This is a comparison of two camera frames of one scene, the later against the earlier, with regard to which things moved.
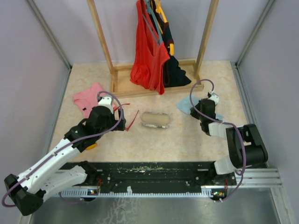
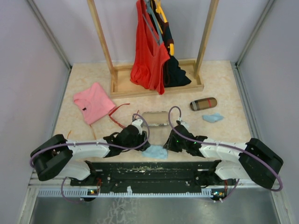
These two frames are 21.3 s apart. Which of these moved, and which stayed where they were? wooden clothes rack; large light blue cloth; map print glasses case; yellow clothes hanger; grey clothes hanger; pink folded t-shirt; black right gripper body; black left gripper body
Moved: black left gripper body; black right gripper body; large light blue cloth
Stayed: map print glasses case; pink folded t-shirt; grey clothes hanger; wooden clothes rack; yellow clothes hanger
